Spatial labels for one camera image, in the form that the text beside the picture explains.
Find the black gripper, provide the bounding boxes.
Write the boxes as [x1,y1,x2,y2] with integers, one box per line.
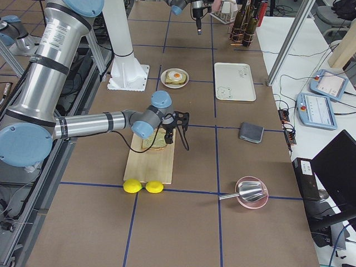
[162,111,190,144]
[191,0,212,35]

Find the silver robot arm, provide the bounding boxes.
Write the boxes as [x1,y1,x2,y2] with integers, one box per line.
[1,1,189,167]
[165,0,214,35]

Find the cream bear tray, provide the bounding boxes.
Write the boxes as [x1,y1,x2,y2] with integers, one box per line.
[214,62,256,102]

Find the wooden cutting board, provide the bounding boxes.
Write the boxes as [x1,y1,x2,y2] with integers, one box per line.
[123,134,175,184]

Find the dark wine bottle one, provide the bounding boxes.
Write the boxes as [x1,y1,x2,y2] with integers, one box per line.
[231,0,249,42]

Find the yellow lemon half right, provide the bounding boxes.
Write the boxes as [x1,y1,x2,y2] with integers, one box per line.
[145,181,164,194]

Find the yellow lemon half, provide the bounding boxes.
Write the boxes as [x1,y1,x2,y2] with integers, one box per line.
[123,179,142,194]
[145,181,164,194]

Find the dark wine bottle two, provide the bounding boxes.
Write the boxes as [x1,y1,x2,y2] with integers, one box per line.
[242,7,258,47]

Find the fried egg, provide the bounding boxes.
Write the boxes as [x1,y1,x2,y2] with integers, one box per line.
[167,71,185,82]

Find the white round plate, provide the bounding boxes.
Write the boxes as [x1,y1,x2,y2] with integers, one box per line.
[160,68,189,89]

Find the bread slice with egg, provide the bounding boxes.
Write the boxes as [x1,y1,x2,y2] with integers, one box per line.
[165,71,186,85]

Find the yellow lemon half left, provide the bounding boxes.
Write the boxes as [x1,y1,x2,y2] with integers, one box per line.
[123,179,142,194]

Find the red cylinder bottle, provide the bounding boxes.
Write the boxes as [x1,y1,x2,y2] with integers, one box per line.
[257,0,268,27]

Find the grey folded cloth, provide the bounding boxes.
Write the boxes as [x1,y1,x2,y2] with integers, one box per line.
[239,122,264,144]

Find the metal scoop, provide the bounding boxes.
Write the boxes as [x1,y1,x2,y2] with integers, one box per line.
[219,181,266,202]

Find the pink bowl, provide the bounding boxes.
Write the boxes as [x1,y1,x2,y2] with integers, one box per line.
[235,176,269,209]

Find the black computer box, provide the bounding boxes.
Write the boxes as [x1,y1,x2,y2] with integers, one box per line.
[292,157,322,224]

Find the teach pendant far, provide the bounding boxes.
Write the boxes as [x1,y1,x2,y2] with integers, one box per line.
[309,69,349,101]

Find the teach pendant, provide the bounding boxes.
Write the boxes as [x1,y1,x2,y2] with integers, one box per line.
[296,93,338,130]
[309,69,349,101]

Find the teach pendant near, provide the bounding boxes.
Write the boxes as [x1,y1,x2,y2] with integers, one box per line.
[296,93,338,130]

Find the black laptop monitor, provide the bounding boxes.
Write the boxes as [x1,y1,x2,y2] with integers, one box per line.
[311,130,355,211]

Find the white wire cup rack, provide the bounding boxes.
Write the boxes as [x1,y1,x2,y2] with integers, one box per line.
[210,0,238,24]

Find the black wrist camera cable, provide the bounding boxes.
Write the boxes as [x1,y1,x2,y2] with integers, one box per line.
[112,122,191,154]

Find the copper wire bottle rack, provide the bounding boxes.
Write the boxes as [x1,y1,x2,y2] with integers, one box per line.
[229,27,255,47]

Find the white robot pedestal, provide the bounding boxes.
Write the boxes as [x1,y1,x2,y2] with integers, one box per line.
[102,0,150,91]

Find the aluminium frame post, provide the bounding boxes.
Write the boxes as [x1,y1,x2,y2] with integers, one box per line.
[266,0,316,86]

